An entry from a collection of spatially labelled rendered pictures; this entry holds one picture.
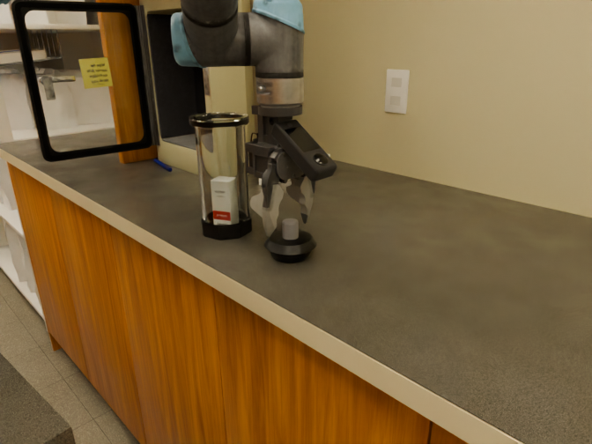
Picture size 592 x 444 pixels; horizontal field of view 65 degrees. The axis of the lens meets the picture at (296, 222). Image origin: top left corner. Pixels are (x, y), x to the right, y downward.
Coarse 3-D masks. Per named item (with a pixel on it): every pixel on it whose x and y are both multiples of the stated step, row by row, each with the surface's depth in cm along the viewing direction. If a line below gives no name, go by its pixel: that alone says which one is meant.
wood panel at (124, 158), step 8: (96, 0) 127; (104, 0) 127; (112, 0) 128; (120, 0) 130; (128, 0) 131; (136, 0) 133; (120, 152) 143; (128, 152) 143; (136, 152) 145; (144, 152) 147; (152, 152) 149; (120, 160) 144; (128, 160) 144; (136, 160) 146
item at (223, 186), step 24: (192, 120) 81; (216, 120) 80; (240, 120) 81; (216, 144) 82; (240, 144) 84; (216, 168) 83; (240, 168) 85; (216, 192) 85; (240, 192) 87; (216, 216) 87; (240, 216) 88
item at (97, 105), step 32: (32, 32) 114; (64, 32) 119; (96, 32) 123; (128, 32) 128; (64, 64) 121; (96, 64) 125; (128, 64) 130; (64, 96) 123; (96, 96) 128; (128, 96) 133; (64, 128) 125; (96, 128) 130; (128, 128) 135
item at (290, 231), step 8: (288, 224) 78; (296, 224) 79; (280, 232) 82; (288, 232) 79; (296, 232) 79; (304, 232) 82; (272, 240) 79; (280, 240) 79; (288, 240) 79; (296, 240) 79; (304, 240) 79; (312, 240) 80; (272, 248) 78; (280, 248) 77; (288, 248) 77; (296, 248) 77; (304, 248) 77; (312, 248) 78; (280, 256) 78; (288, 256) 78; (296, 256) 78; (304, 256) 79
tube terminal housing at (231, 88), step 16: (144, 0) 126; (160, 0) 121; (176, 0) 116; (240, 0) 115; (224, 80) 117; (240, 80) 121; (208, 96) 117; (224, 96) 119; (240, 96) 122; (208, 112) 119; (240, 112) 124; (160, 144) 142; (160, 160) 144; (176, 160) 137; (192, 160) 131
